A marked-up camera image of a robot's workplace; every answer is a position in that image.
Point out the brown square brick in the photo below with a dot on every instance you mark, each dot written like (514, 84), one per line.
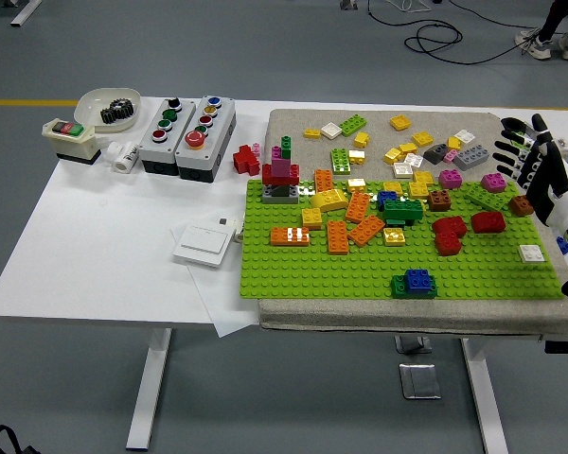
(520, 205)
(439, 201)

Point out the small dark green tower brick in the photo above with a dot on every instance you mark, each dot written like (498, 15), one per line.
(286, 144)

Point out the grey four-button box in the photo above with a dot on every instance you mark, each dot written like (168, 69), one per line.
(180, 132)

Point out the dark grey sloped brick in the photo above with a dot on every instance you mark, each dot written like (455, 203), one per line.
(434, 154)

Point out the white pipe fitting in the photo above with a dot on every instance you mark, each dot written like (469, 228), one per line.
(125, 158)

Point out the dark green long brick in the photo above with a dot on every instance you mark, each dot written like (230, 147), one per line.
(402, 209)
(397, 287)

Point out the red wide tower brick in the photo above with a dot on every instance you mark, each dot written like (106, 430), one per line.
(271, 174)

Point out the silver floor socket plate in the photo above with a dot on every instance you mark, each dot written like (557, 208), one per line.
(412, 344)
(420, 381)

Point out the red cross-shaped brick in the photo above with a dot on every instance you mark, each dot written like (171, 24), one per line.
(243, 161)

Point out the small pink tower brick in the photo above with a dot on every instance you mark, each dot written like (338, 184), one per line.
(275, 151)

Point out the robot right hand white shell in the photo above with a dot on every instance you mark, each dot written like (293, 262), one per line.
(549, 179)

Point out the background person white sneakers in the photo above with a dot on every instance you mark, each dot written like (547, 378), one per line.
(539, 45)

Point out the white bowl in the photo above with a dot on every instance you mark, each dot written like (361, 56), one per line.
(90, 104)

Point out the grey tower base brick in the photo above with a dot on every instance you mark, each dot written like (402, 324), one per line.
(270, 196)

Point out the small blue sloped brick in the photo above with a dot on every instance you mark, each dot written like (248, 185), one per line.
(563, 246)

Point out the white plug piece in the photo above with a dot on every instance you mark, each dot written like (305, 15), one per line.
(237, 235)

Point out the cream red-green switch box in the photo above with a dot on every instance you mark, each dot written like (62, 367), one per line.
(71, 142)

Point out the pink square brick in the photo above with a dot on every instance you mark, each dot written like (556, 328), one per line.
(449, 178)
(493, 182)

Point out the lime green long brick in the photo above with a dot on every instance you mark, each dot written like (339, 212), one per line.
(485, 196)
(352, 125)

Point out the grey emergency stop button box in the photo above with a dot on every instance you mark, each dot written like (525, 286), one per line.
(218, 137)

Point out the blue square brick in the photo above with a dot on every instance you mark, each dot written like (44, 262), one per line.
(385, 195)
(417, 279)

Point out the black gear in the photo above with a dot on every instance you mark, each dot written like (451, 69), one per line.
(109, 116)
(125, 110)

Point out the yellow square brick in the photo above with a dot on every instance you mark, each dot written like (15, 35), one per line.
(392, 155)
(356, 184)
(453, 143)
(312, 133)
(423, 177)
(408, 148)
(361, 140)
(421, 138)
(357, 157)
(394, 236)
(311, 217)
(418, 189)
(400, 122)
(392, 186)

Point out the black table control panel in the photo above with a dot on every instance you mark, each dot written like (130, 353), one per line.
(565, 346)

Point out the light grey long brick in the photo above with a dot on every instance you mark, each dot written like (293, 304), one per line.
(471, 158)

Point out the yellow curved brick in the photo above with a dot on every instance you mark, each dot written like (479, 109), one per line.
(329, 199)

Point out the orange long brick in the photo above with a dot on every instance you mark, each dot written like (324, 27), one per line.
(357, 206)
(281, 235)
(323, 179)
(365, 230)
(337, 236)

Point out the white table leg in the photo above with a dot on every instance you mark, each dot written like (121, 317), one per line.
(147, 392)
(487, 402)

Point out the lime green medium brick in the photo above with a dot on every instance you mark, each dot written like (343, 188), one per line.
(518, 140)
(340, 161)

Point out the red square brick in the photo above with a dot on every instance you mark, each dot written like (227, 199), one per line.
(447, 245)

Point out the dark olive tower brick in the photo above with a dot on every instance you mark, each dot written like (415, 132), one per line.
(279, 190)

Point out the white square flat brick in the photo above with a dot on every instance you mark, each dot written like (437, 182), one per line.
(413, 160)
(402, 169)
(465, 136)
(532, 252)
(331, 130)

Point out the white background table frame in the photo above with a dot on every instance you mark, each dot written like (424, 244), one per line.
(26, 12)

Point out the lime green studded baseplate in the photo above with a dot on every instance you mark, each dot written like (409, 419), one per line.
(312, 274)

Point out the red curved brick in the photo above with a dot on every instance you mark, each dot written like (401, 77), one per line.
(449, 226)
(487, 222)

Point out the grey-brown foam mat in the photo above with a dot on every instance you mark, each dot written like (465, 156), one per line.
(303, 118)

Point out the white wall switch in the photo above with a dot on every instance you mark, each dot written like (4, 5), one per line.
(201, 245)

